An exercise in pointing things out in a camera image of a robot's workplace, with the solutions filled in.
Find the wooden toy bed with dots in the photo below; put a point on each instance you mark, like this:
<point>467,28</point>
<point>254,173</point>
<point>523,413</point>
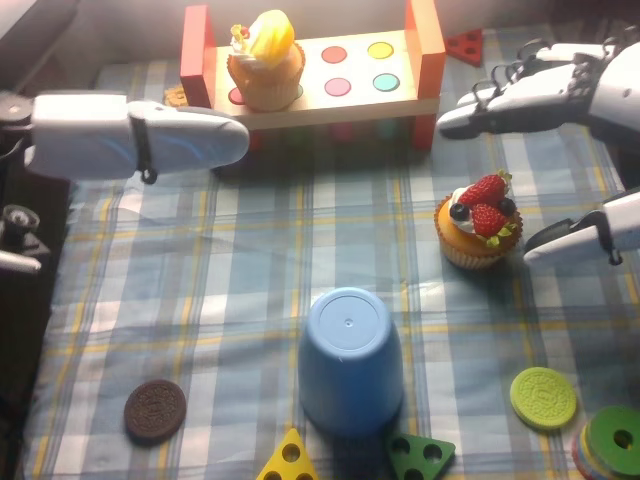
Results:
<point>360,107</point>

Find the yellow cream cupcake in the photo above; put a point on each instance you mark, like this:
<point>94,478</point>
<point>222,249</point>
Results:
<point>267,65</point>

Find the small yellow biscuit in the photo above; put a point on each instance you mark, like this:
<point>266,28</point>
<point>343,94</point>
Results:
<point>175,96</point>

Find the yellow wooden triangle block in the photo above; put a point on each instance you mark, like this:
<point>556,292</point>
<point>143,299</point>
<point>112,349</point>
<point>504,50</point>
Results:
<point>280,467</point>

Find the green wooden triangle block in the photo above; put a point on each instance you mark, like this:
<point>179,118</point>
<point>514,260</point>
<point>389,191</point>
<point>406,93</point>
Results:
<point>400,452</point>

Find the blue plaid tablecloth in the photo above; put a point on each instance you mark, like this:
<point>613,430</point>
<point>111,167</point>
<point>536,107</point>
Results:
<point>225,280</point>

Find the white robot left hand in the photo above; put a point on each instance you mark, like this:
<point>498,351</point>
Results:
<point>615,90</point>

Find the brown sandwich cookie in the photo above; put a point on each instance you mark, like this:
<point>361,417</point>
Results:
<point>155,412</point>

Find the strawberry cupcake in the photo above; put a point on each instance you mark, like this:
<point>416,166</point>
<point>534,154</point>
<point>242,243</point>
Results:
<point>475,235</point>

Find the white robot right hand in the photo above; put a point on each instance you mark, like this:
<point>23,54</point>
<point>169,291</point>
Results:
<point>85,135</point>

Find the lime green sandwich cookie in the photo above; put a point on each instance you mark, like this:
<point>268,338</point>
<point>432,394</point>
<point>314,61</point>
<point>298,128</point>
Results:
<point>543,398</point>

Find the red wooden triangle block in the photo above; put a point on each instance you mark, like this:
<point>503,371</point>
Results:
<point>457,47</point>

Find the blue plastic cup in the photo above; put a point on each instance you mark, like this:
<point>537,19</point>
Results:
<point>350,370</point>

